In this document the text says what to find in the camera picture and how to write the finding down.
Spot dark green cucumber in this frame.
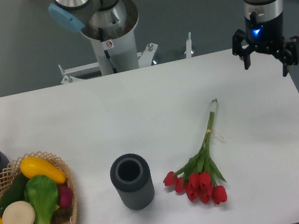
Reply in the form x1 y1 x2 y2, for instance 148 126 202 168
0 172 29 216

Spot dark grey ribbed vase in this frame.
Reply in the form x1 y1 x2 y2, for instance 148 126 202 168
110 153 155 211

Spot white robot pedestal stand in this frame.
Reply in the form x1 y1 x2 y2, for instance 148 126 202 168
54 20 197 85

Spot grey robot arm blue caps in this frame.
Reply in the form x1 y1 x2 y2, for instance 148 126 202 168
48 0 299 75

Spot red tulip bouquet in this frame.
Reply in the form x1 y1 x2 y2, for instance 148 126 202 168
163 99 228 205

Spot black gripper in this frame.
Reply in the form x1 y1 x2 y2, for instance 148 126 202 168
232 13 299 77

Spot green bok choy toy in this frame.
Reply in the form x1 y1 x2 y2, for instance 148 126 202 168
24 175 58 224

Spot yellow squash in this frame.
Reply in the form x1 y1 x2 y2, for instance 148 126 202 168
19 156 67 184

